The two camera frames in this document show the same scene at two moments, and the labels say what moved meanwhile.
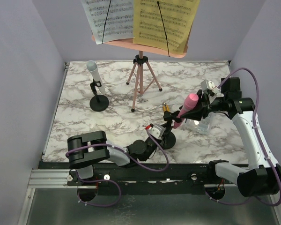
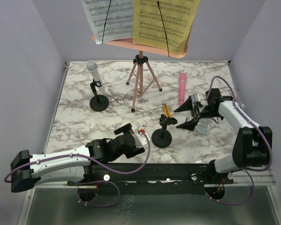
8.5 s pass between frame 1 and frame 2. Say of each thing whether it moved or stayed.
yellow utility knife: stayed
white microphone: stayed
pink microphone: moved
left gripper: moved
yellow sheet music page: stayed
